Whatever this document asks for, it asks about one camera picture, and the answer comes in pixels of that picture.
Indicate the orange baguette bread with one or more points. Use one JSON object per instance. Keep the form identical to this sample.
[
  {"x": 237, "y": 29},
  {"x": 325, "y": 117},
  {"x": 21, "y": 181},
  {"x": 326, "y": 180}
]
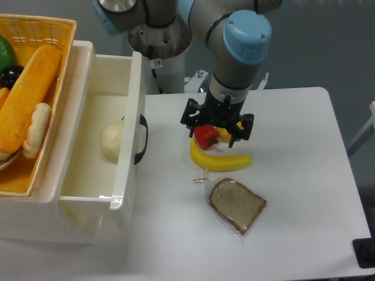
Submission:
[{"x": 29, "y": 90}]

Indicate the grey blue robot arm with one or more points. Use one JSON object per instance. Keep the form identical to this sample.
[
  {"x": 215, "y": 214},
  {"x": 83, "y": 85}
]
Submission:
[{"x": 236, "y": 32}]

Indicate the black device at edge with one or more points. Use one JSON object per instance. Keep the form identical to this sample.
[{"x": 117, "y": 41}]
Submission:
[{"x": 364, "y": 251}]

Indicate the white top drawer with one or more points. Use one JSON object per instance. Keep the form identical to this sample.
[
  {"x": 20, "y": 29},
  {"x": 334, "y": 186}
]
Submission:
[{"x": 94, "y": 185}]

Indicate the yellow wicker basket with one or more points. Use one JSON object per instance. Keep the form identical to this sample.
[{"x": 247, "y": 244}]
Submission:
[{"x": 26, "y": 34}]

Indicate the white drawer cabinet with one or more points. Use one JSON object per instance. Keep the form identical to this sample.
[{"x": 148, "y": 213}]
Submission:
[{"x": 43, "y": 216}]

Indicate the green fruit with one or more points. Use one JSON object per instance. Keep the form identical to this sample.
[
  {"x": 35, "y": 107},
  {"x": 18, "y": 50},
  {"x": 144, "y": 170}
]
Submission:
[{"x": 7, "y": 54}]

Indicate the red bell pepper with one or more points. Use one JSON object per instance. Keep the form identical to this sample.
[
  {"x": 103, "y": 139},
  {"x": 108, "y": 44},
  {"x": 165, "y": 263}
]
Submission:
[{"x": 206, "y": 136}]

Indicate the dark purple fruit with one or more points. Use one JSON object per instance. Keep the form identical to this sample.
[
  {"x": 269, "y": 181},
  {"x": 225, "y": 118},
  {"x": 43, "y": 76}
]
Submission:
[{"x": 10, "y": 75}]

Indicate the white onion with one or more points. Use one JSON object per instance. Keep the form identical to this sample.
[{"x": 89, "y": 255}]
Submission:
[{"x": 110, "y": 140}]

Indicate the yellow bell pepper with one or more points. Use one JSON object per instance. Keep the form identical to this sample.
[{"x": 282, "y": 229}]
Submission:
[{"x": 224, "y": 135}]

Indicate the wrapped bread slice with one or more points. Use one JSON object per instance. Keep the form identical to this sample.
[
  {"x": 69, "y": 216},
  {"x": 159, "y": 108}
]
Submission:
[{"x": 233, "y": 204}]

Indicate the yellow banana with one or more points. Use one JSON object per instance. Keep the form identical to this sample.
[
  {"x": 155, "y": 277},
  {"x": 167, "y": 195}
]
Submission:
[{"x": 217, "y": 163}]

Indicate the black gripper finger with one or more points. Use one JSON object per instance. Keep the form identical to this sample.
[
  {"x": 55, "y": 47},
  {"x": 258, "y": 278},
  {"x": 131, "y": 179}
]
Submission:
[
  {"x": 191, "y": 115},
  {"x": 247, "y": 121}
]

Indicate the cream twisted bread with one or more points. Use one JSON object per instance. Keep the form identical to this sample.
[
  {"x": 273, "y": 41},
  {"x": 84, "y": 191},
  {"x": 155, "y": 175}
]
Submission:
[{"x": 36, "y": 130}]

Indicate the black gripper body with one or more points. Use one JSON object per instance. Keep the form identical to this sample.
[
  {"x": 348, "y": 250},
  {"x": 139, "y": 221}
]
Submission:
[{"x": 219, "y": 113}]

